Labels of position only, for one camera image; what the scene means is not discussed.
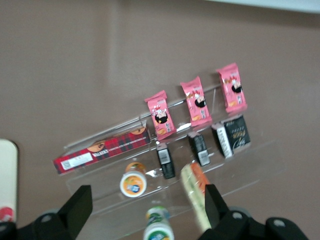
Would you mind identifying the clear acrylic stepped display stand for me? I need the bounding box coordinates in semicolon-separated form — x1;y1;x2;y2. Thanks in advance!
58;82;284;240

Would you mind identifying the orange gum bottle white lid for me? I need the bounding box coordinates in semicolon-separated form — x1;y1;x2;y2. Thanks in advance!
119;161;148;199

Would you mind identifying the small black snack box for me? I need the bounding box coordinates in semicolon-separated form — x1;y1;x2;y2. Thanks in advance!
187;131;211;167
155;143;177;180
210;114;252;160

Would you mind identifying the wrapped triangle sandwich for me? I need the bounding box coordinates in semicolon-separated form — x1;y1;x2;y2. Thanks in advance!
180;162;214;232

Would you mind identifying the green gum bottle white lid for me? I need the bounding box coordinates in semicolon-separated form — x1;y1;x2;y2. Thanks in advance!
142;205;175;240

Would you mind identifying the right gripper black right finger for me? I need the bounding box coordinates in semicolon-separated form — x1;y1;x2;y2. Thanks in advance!
204;183;309;240

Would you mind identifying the red cola bottle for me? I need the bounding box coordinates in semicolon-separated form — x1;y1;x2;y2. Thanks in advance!
0;205;15;224

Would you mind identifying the beige plastic tray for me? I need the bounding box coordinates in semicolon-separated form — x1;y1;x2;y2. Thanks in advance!
0;139;19;224

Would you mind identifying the pink cartoon snack packet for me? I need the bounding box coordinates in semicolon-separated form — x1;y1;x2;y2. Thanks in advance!
179;75;213;127
144;90;176;141
215;62;249;114

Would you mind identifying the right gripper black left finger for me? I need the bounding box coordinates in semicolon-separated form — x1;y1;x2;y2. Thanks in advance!
0;184;94;240

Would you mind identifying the red tartan shortbread box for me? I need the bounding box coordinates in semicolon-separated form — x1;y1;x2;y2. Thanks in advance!
52;125;152;175

